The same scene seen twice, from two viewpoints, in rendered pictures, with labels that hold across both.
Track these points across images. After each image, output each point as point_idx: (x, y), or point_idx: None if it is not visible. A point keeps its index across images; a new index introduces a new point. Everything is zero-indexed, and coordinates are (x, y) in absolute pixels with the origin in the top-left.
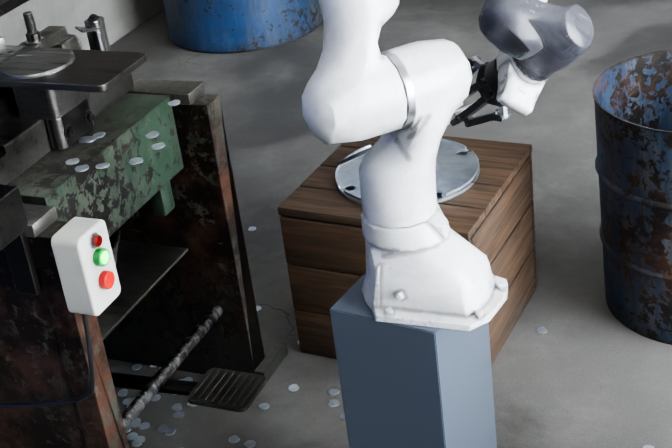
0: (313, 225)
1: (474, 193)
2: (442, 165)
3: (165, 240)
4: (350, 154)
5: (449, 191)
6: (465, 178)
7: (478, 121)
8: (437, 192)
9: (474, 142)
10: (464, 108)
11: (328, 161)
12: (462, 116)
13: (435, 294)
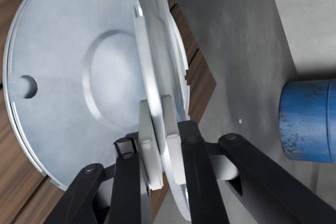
0: None
1: (5, 165)
2: (114, 138)
3: None
4: (179, 35)
5: (26, 115)
6: (58, 161)
7: (58, 217)
8: (36, 93)
9: (152, 206)
10: (162, 183)
11: (179, 14)
12: (125, 161)
13: None
